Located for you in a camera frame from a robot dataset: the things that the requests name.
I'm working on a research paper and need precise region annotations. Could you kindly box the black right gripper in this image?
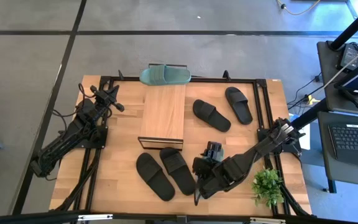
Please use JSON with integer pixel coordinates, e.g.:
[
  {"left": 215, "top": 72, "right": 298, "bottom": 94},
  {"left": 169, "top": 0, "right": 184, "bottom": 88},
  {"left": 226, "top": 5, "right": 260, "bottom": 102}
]
[{"left": 192, "top": 141, "right": 226, "bottom": 182}]

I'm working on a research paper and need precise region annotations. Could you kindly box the wooden two-tier shelf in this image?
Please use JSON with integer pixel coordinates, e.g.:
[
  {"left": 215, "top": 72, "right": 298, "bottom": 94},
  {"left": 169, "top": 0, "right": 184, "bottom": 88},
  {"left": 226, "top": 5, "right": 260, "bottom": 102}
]
[{"left": 137, "top": 63, "right": 188, "bottom": 152}]

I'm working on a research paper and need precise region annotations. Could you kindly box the silver metal bracket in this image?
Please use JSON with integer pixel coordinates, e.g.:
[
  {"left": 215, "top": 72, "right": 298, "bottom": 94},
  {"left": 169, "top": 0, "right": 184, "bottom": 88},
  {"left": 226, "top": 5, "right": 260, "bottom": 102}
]
[
  {"left": 249, "top": 217, "right": 287, "bottom": 224},
  {"left": 77, "top": 213, "right": 114, "bottom": 222}
]

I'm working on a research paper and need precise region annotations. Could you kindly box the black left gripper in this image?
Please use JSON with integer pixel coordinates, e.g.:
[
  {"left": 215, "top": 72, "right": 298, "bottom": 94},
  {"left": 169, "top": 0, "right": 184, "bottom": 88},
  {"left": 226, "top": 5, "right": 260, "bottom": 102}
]
[{"left": 90, "top": 85, "right": 121, "bottom": 108}]

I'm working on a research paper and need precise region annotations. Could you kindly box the black metal pole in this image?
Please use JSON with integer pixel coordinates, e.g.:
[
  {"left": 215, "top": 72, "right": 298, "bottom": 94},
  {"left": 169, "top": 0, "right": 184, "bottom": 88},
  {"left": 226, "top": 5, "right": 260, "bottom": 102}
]
[
  {"left": 290, "top": 98, "right": 329, "bottom": 129},
  {"left": 328, "top": 0, "right": 358, "bottom": 51}
]

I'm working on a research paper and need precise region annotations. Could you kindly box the thin white rod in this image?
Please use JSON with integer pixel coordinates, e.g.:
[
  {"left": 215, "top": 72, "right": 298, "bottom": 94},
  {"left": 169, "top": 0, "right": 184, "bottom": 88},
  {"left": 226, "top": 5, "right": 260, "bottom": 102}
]
[{"left": 323, "top": 39, "right": 358, "bottom": 90}]

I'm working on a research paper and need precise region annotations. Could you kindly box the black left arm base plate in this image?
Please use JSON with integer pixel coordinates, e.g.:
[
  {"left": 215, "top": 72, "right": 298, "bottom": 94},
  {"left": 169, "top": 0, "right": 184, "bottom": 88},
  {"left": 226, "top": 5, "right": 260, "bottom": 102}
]
[{"left": 63, "top": 125, "right": 109, "bottom": 149}]

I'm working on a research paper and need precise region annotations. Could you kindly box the black slide sandal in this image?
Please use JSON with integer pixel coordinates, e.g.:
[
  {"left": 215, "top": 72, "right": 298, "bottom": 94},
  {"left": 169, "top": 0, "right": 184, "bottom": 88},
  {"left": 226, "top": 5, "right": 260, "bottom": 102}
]
[
  {"left": 192, "top": 99, "right": 232, "bottom": 133},
  {"left": 135, "top": 152, "right": 176, "bottom": 202},
  {"left": 224, "top": 86, "right": 254, "bottom": 126},
  {"left": 159, "top": 147, "right": 197, "bottom": 196}
]

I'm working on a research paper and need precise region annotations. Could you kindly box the black laptop keyboard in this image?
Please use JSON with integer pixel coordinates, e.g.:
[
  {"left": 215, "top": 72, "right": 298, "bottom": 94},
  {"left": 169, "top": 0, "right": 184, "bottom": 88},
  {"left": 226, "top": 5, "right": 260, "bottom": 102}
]
[{"left": 327, "top": 123, "right": 358, "bottom": 169}]

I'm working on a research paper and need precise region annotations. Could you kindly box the small green artificial plant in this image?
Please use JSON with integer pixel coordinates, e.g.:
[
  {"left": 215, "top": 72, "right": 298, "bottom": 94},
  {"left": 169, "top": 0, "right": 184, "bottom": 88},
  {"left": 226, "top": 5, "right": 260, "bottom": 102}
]
[{"left": 250, "top": 167, "right": 285, "bottom": 208}]

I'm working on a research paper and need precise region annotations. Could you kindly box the white paper sheet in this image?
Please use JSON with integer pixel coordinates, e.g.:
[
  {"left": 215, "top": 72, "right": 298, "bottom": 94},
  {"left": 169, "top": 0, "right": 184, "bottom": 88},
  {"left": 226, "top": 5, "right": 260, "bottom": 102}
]
[{"left": 300, "top": 132, "right": 311, "bottom": 151}]

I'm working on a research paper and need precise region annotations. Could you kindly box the yellow floor cable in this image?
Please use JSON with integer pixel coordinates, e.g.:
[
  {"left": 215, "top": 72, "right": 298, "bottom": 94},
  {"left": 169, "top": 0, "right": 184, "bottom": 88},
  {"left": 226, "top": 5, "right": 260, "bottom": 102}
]
[{"left": 276, "top": 0, "right": 322, "bottom": 16}]

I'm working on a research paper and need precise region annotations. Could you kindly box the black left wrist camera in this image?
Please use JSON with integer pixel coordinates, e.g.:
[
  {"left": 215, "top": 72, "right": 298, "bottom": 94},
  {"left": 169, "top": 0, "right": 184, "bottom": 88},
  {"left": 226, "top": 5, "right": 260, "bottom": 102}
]
[{"left": 112, "top": 101, "right": 126, "bottom": 113}]

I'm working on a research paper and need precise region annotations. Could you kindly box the black aluminium table frame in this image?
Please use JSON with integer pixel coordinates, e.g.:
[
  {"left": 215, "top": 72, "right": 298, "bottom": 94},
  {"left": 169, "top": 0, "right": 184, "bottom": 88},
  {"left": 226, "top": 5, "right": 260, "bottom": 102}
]
[{"left": 50, "top": 70, "right": 313, "bottom": 217}]

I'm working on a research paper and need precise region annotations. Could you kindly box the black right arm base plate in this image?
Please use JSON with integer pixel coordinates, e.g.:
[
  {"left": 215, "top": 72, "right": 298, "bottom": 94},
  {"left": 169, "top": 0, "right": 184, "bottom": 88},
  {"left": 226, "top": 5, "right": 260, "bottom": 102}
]
[{"left": 257, "top": 128, "right": 306, "bottom": 156}]

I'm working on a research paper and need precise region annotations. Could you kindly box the black horizontal beam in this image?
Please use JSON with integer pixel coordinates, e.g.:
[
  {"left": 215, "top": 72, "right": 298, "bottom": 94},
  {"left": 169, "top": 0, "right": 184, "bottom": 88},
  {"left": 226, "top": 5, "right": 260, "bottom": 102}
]
[{"left": 0, "top": 210, "right": 358, "bottom": 224}]

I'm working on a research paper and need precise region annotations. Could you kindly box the black floor cable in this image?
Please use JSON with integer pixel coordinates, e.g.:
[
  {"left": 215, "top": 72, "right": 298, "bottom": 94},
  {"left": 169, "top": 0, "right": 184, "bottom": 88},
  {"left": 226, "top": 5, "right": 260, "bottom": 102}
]
[{"left": 287, "top": 72, "right": 324, "bottom": 108}]

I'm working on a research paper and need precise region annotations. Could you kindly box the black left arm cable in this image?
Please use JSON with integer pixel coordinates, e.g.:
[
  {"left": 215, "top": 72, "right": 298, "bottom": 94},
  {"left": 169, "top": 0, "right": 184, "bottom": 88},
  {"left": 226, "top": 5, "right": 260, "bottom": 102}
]
[{"left": 52, "top": 82, "right": 88, "bottom": 138}]

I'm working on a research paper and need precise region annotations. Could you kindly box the black power adapter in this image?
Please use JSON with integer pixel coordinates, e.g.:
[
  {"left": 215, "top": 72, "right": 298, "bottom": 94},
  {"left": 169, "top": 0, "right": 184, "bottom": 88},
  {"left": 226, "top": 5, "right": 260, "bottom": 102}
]
[{"left": 339, "top": 43, "right": 358, "bottom": 70}]

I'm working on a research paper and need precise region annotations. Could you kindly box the black computer cart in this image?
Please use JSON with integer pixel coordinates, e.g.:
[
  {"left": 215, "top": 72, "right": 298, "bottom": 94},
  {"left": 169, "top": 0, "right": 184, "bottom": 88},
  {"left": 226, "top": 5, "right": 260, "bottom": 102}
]
[{"left": 316, "top": 40, "right": 358, "bottom": 189}]

